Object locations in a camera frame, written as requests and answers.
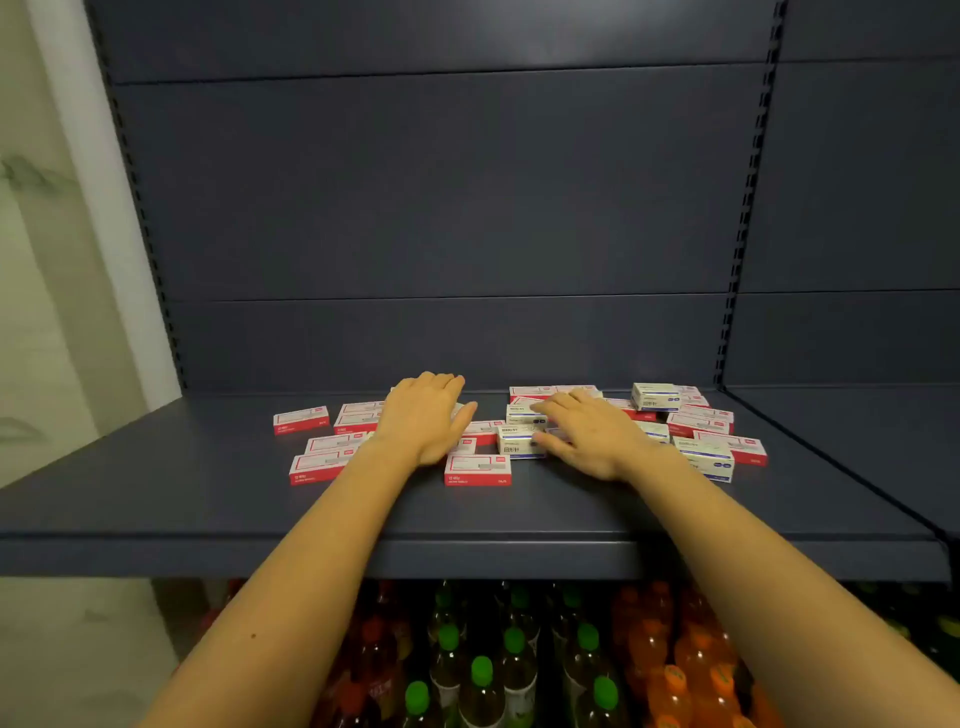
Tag person's right hand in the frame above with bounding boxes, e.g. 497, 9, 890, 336
529, 387, 661, 483

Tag person's left hand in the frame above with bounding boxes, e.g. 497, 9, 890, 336
372, 371, 479, 468

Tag dark grey metal shelf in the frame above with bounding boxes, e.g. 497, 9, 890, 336
0, 0, 960, 728

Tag person's left forearm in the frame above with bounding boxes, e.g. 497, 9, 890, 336
138, 434, 425, 728

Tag group of green-capped tea bottles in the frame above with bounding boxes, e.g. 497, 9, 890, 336
401, 581, 628, 728

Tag person's right forearm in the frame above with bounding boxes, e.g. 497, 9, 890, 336
622, 442, 960, 728

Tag group of orange soda bottles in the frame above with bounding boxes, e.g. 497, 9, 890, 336
611, 581, 781, 728

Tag red and white boxes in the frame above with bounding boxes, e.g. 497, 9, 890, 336
272, 384, 769, 489

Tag group of red-capped amber bottles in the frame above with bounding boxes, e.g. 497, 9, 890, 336
196, 578, 414, 728

